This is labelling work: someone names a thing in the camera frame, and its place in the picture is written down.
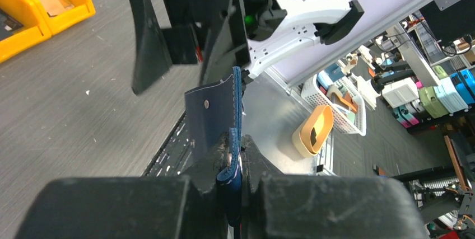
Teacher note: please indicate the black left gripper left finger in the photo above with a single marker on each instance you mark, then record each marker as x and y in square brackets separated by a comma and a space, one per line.
[180, 206]

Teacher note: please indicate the white perforated basket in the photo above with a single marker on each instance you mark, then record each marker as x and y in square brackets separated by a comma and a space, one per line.
[349, 119]

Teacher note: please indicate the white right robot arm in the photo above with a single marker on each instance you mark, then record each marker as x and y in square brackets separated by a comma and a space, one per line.
[275, 29]

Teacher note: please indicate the yellow bin with black cards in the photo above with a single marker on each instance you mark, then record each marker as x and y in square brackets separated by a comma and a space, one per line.
[30, 29]

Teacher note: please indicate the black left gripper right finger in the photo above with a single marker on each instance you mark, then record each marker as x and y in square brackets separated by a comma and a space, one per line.
[304, 206]

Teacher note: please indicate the tan oval container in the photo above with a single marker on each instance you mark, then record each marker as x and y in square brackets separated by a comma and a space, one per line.
[311, 135]

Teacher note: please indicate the stack of black cards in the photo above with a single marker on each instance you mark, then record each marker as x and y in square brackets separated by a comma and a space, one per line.
[9, 25]

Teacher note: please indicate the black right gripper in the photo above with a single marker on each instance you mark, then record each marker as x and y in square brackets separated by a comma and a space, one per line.
[220, 36]

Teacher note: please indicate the navy leather card holder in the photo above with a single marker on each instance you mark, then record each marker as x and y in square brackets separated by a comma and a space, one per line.
[214, 110]

